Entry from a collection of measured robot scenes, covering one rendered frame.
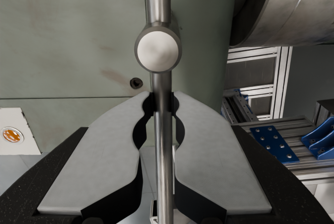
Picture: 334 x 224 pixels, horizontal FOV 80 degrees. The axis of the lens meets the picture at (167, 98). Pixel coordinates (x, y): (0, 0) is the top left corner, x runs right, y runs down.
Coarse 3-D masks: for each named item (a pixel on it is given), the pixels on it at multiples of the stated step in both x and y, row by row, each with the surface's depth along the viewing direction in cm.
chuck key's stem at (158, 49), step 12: (156, 24) 9; (168, 24) 10; (144, 36) 9; (156, 36) 9; (168, 36) 9; (144, 48) 9; (156, 48) 9; (168, 48) 9; (180, 48) 9; (144, 60) 9; (156, 60) 9; (168, 60) 9; (156, 72) 10
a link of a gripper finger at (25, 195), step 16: (80, 128) 9; (64, 144) 8; (48, 160) 7; (64, 160) 7; (32, 176) 7; (48, 176) 7; (16, 192) 6; (32, 192) 6; (0, 208) 6; (16, 208) 6; (32, 208) 6
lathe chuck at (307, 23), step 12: (300, 0) 22; (312, 0) 22; (324, 0) 22; (300, 12) 23; (312, 12) 23; (324, 12) 23; (288, 24) 25; (300, 24) 25; (312, 24) 25; (324, 24) 25; (276, 36) 27; (288, 36) 27; (300, 36) 27; (312, 36) 27; (324, 36) 27
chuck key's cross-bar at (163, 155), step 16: (160, 0) 9; (160, 16) 10; (160, 80) 11; (160, 96) 12; (160, 112) 12; (160, 128) 13; (160, 144) 13; (160, 160) 13; (160, 176) 14; (160, 192) 14; (160, 208) 14
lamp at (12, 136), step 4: (4, 132) 26; (8, 132) 26; (12, 132) 26; (4, 136) 26; (8, 136) 26; (12, 136) 26; (16, 136) 26; (8, 140) 26; (12, 140) 26; (16, 140) 26
